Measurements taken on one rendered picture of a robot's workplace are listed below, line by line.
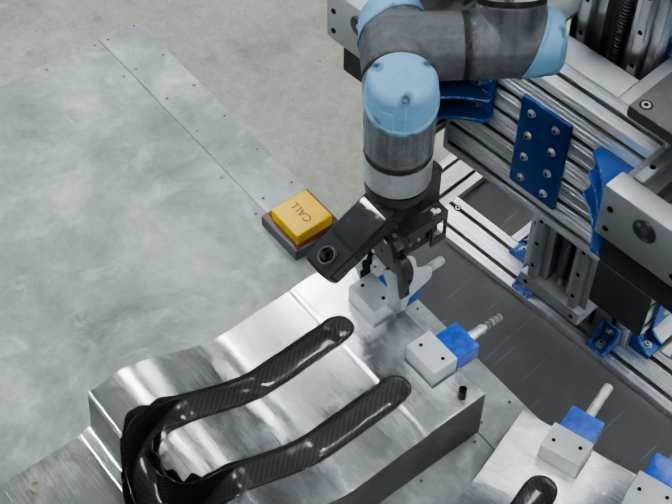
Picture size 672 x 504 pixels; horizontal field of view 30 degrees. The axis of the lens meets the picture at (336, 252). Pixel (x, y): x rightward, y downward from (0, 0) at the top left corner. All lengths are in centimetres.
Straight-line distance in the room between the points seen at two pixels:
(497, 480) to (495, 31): 50
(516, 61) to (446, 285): 110
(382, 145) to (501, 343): 110
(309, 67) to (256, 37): 17
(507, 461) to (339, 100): 167
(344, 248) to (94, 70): 71
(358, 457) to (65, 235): 56
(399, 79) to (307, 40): 191
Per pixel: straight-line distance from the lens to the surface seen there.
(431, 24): 135
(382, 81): 125
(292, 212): 169
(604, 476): 149
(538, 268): 222
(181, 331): 163
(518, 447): 149
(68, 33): 325
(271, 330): 152
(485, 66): 135
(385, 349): 150
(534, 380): 231
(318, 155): 289
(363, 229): 138
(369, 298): 151
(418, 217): 142
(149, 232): 174
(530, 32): 135
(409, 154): 129
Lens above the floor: 214
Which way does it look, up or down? 52 degrees down
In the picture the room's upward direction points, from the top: straight up
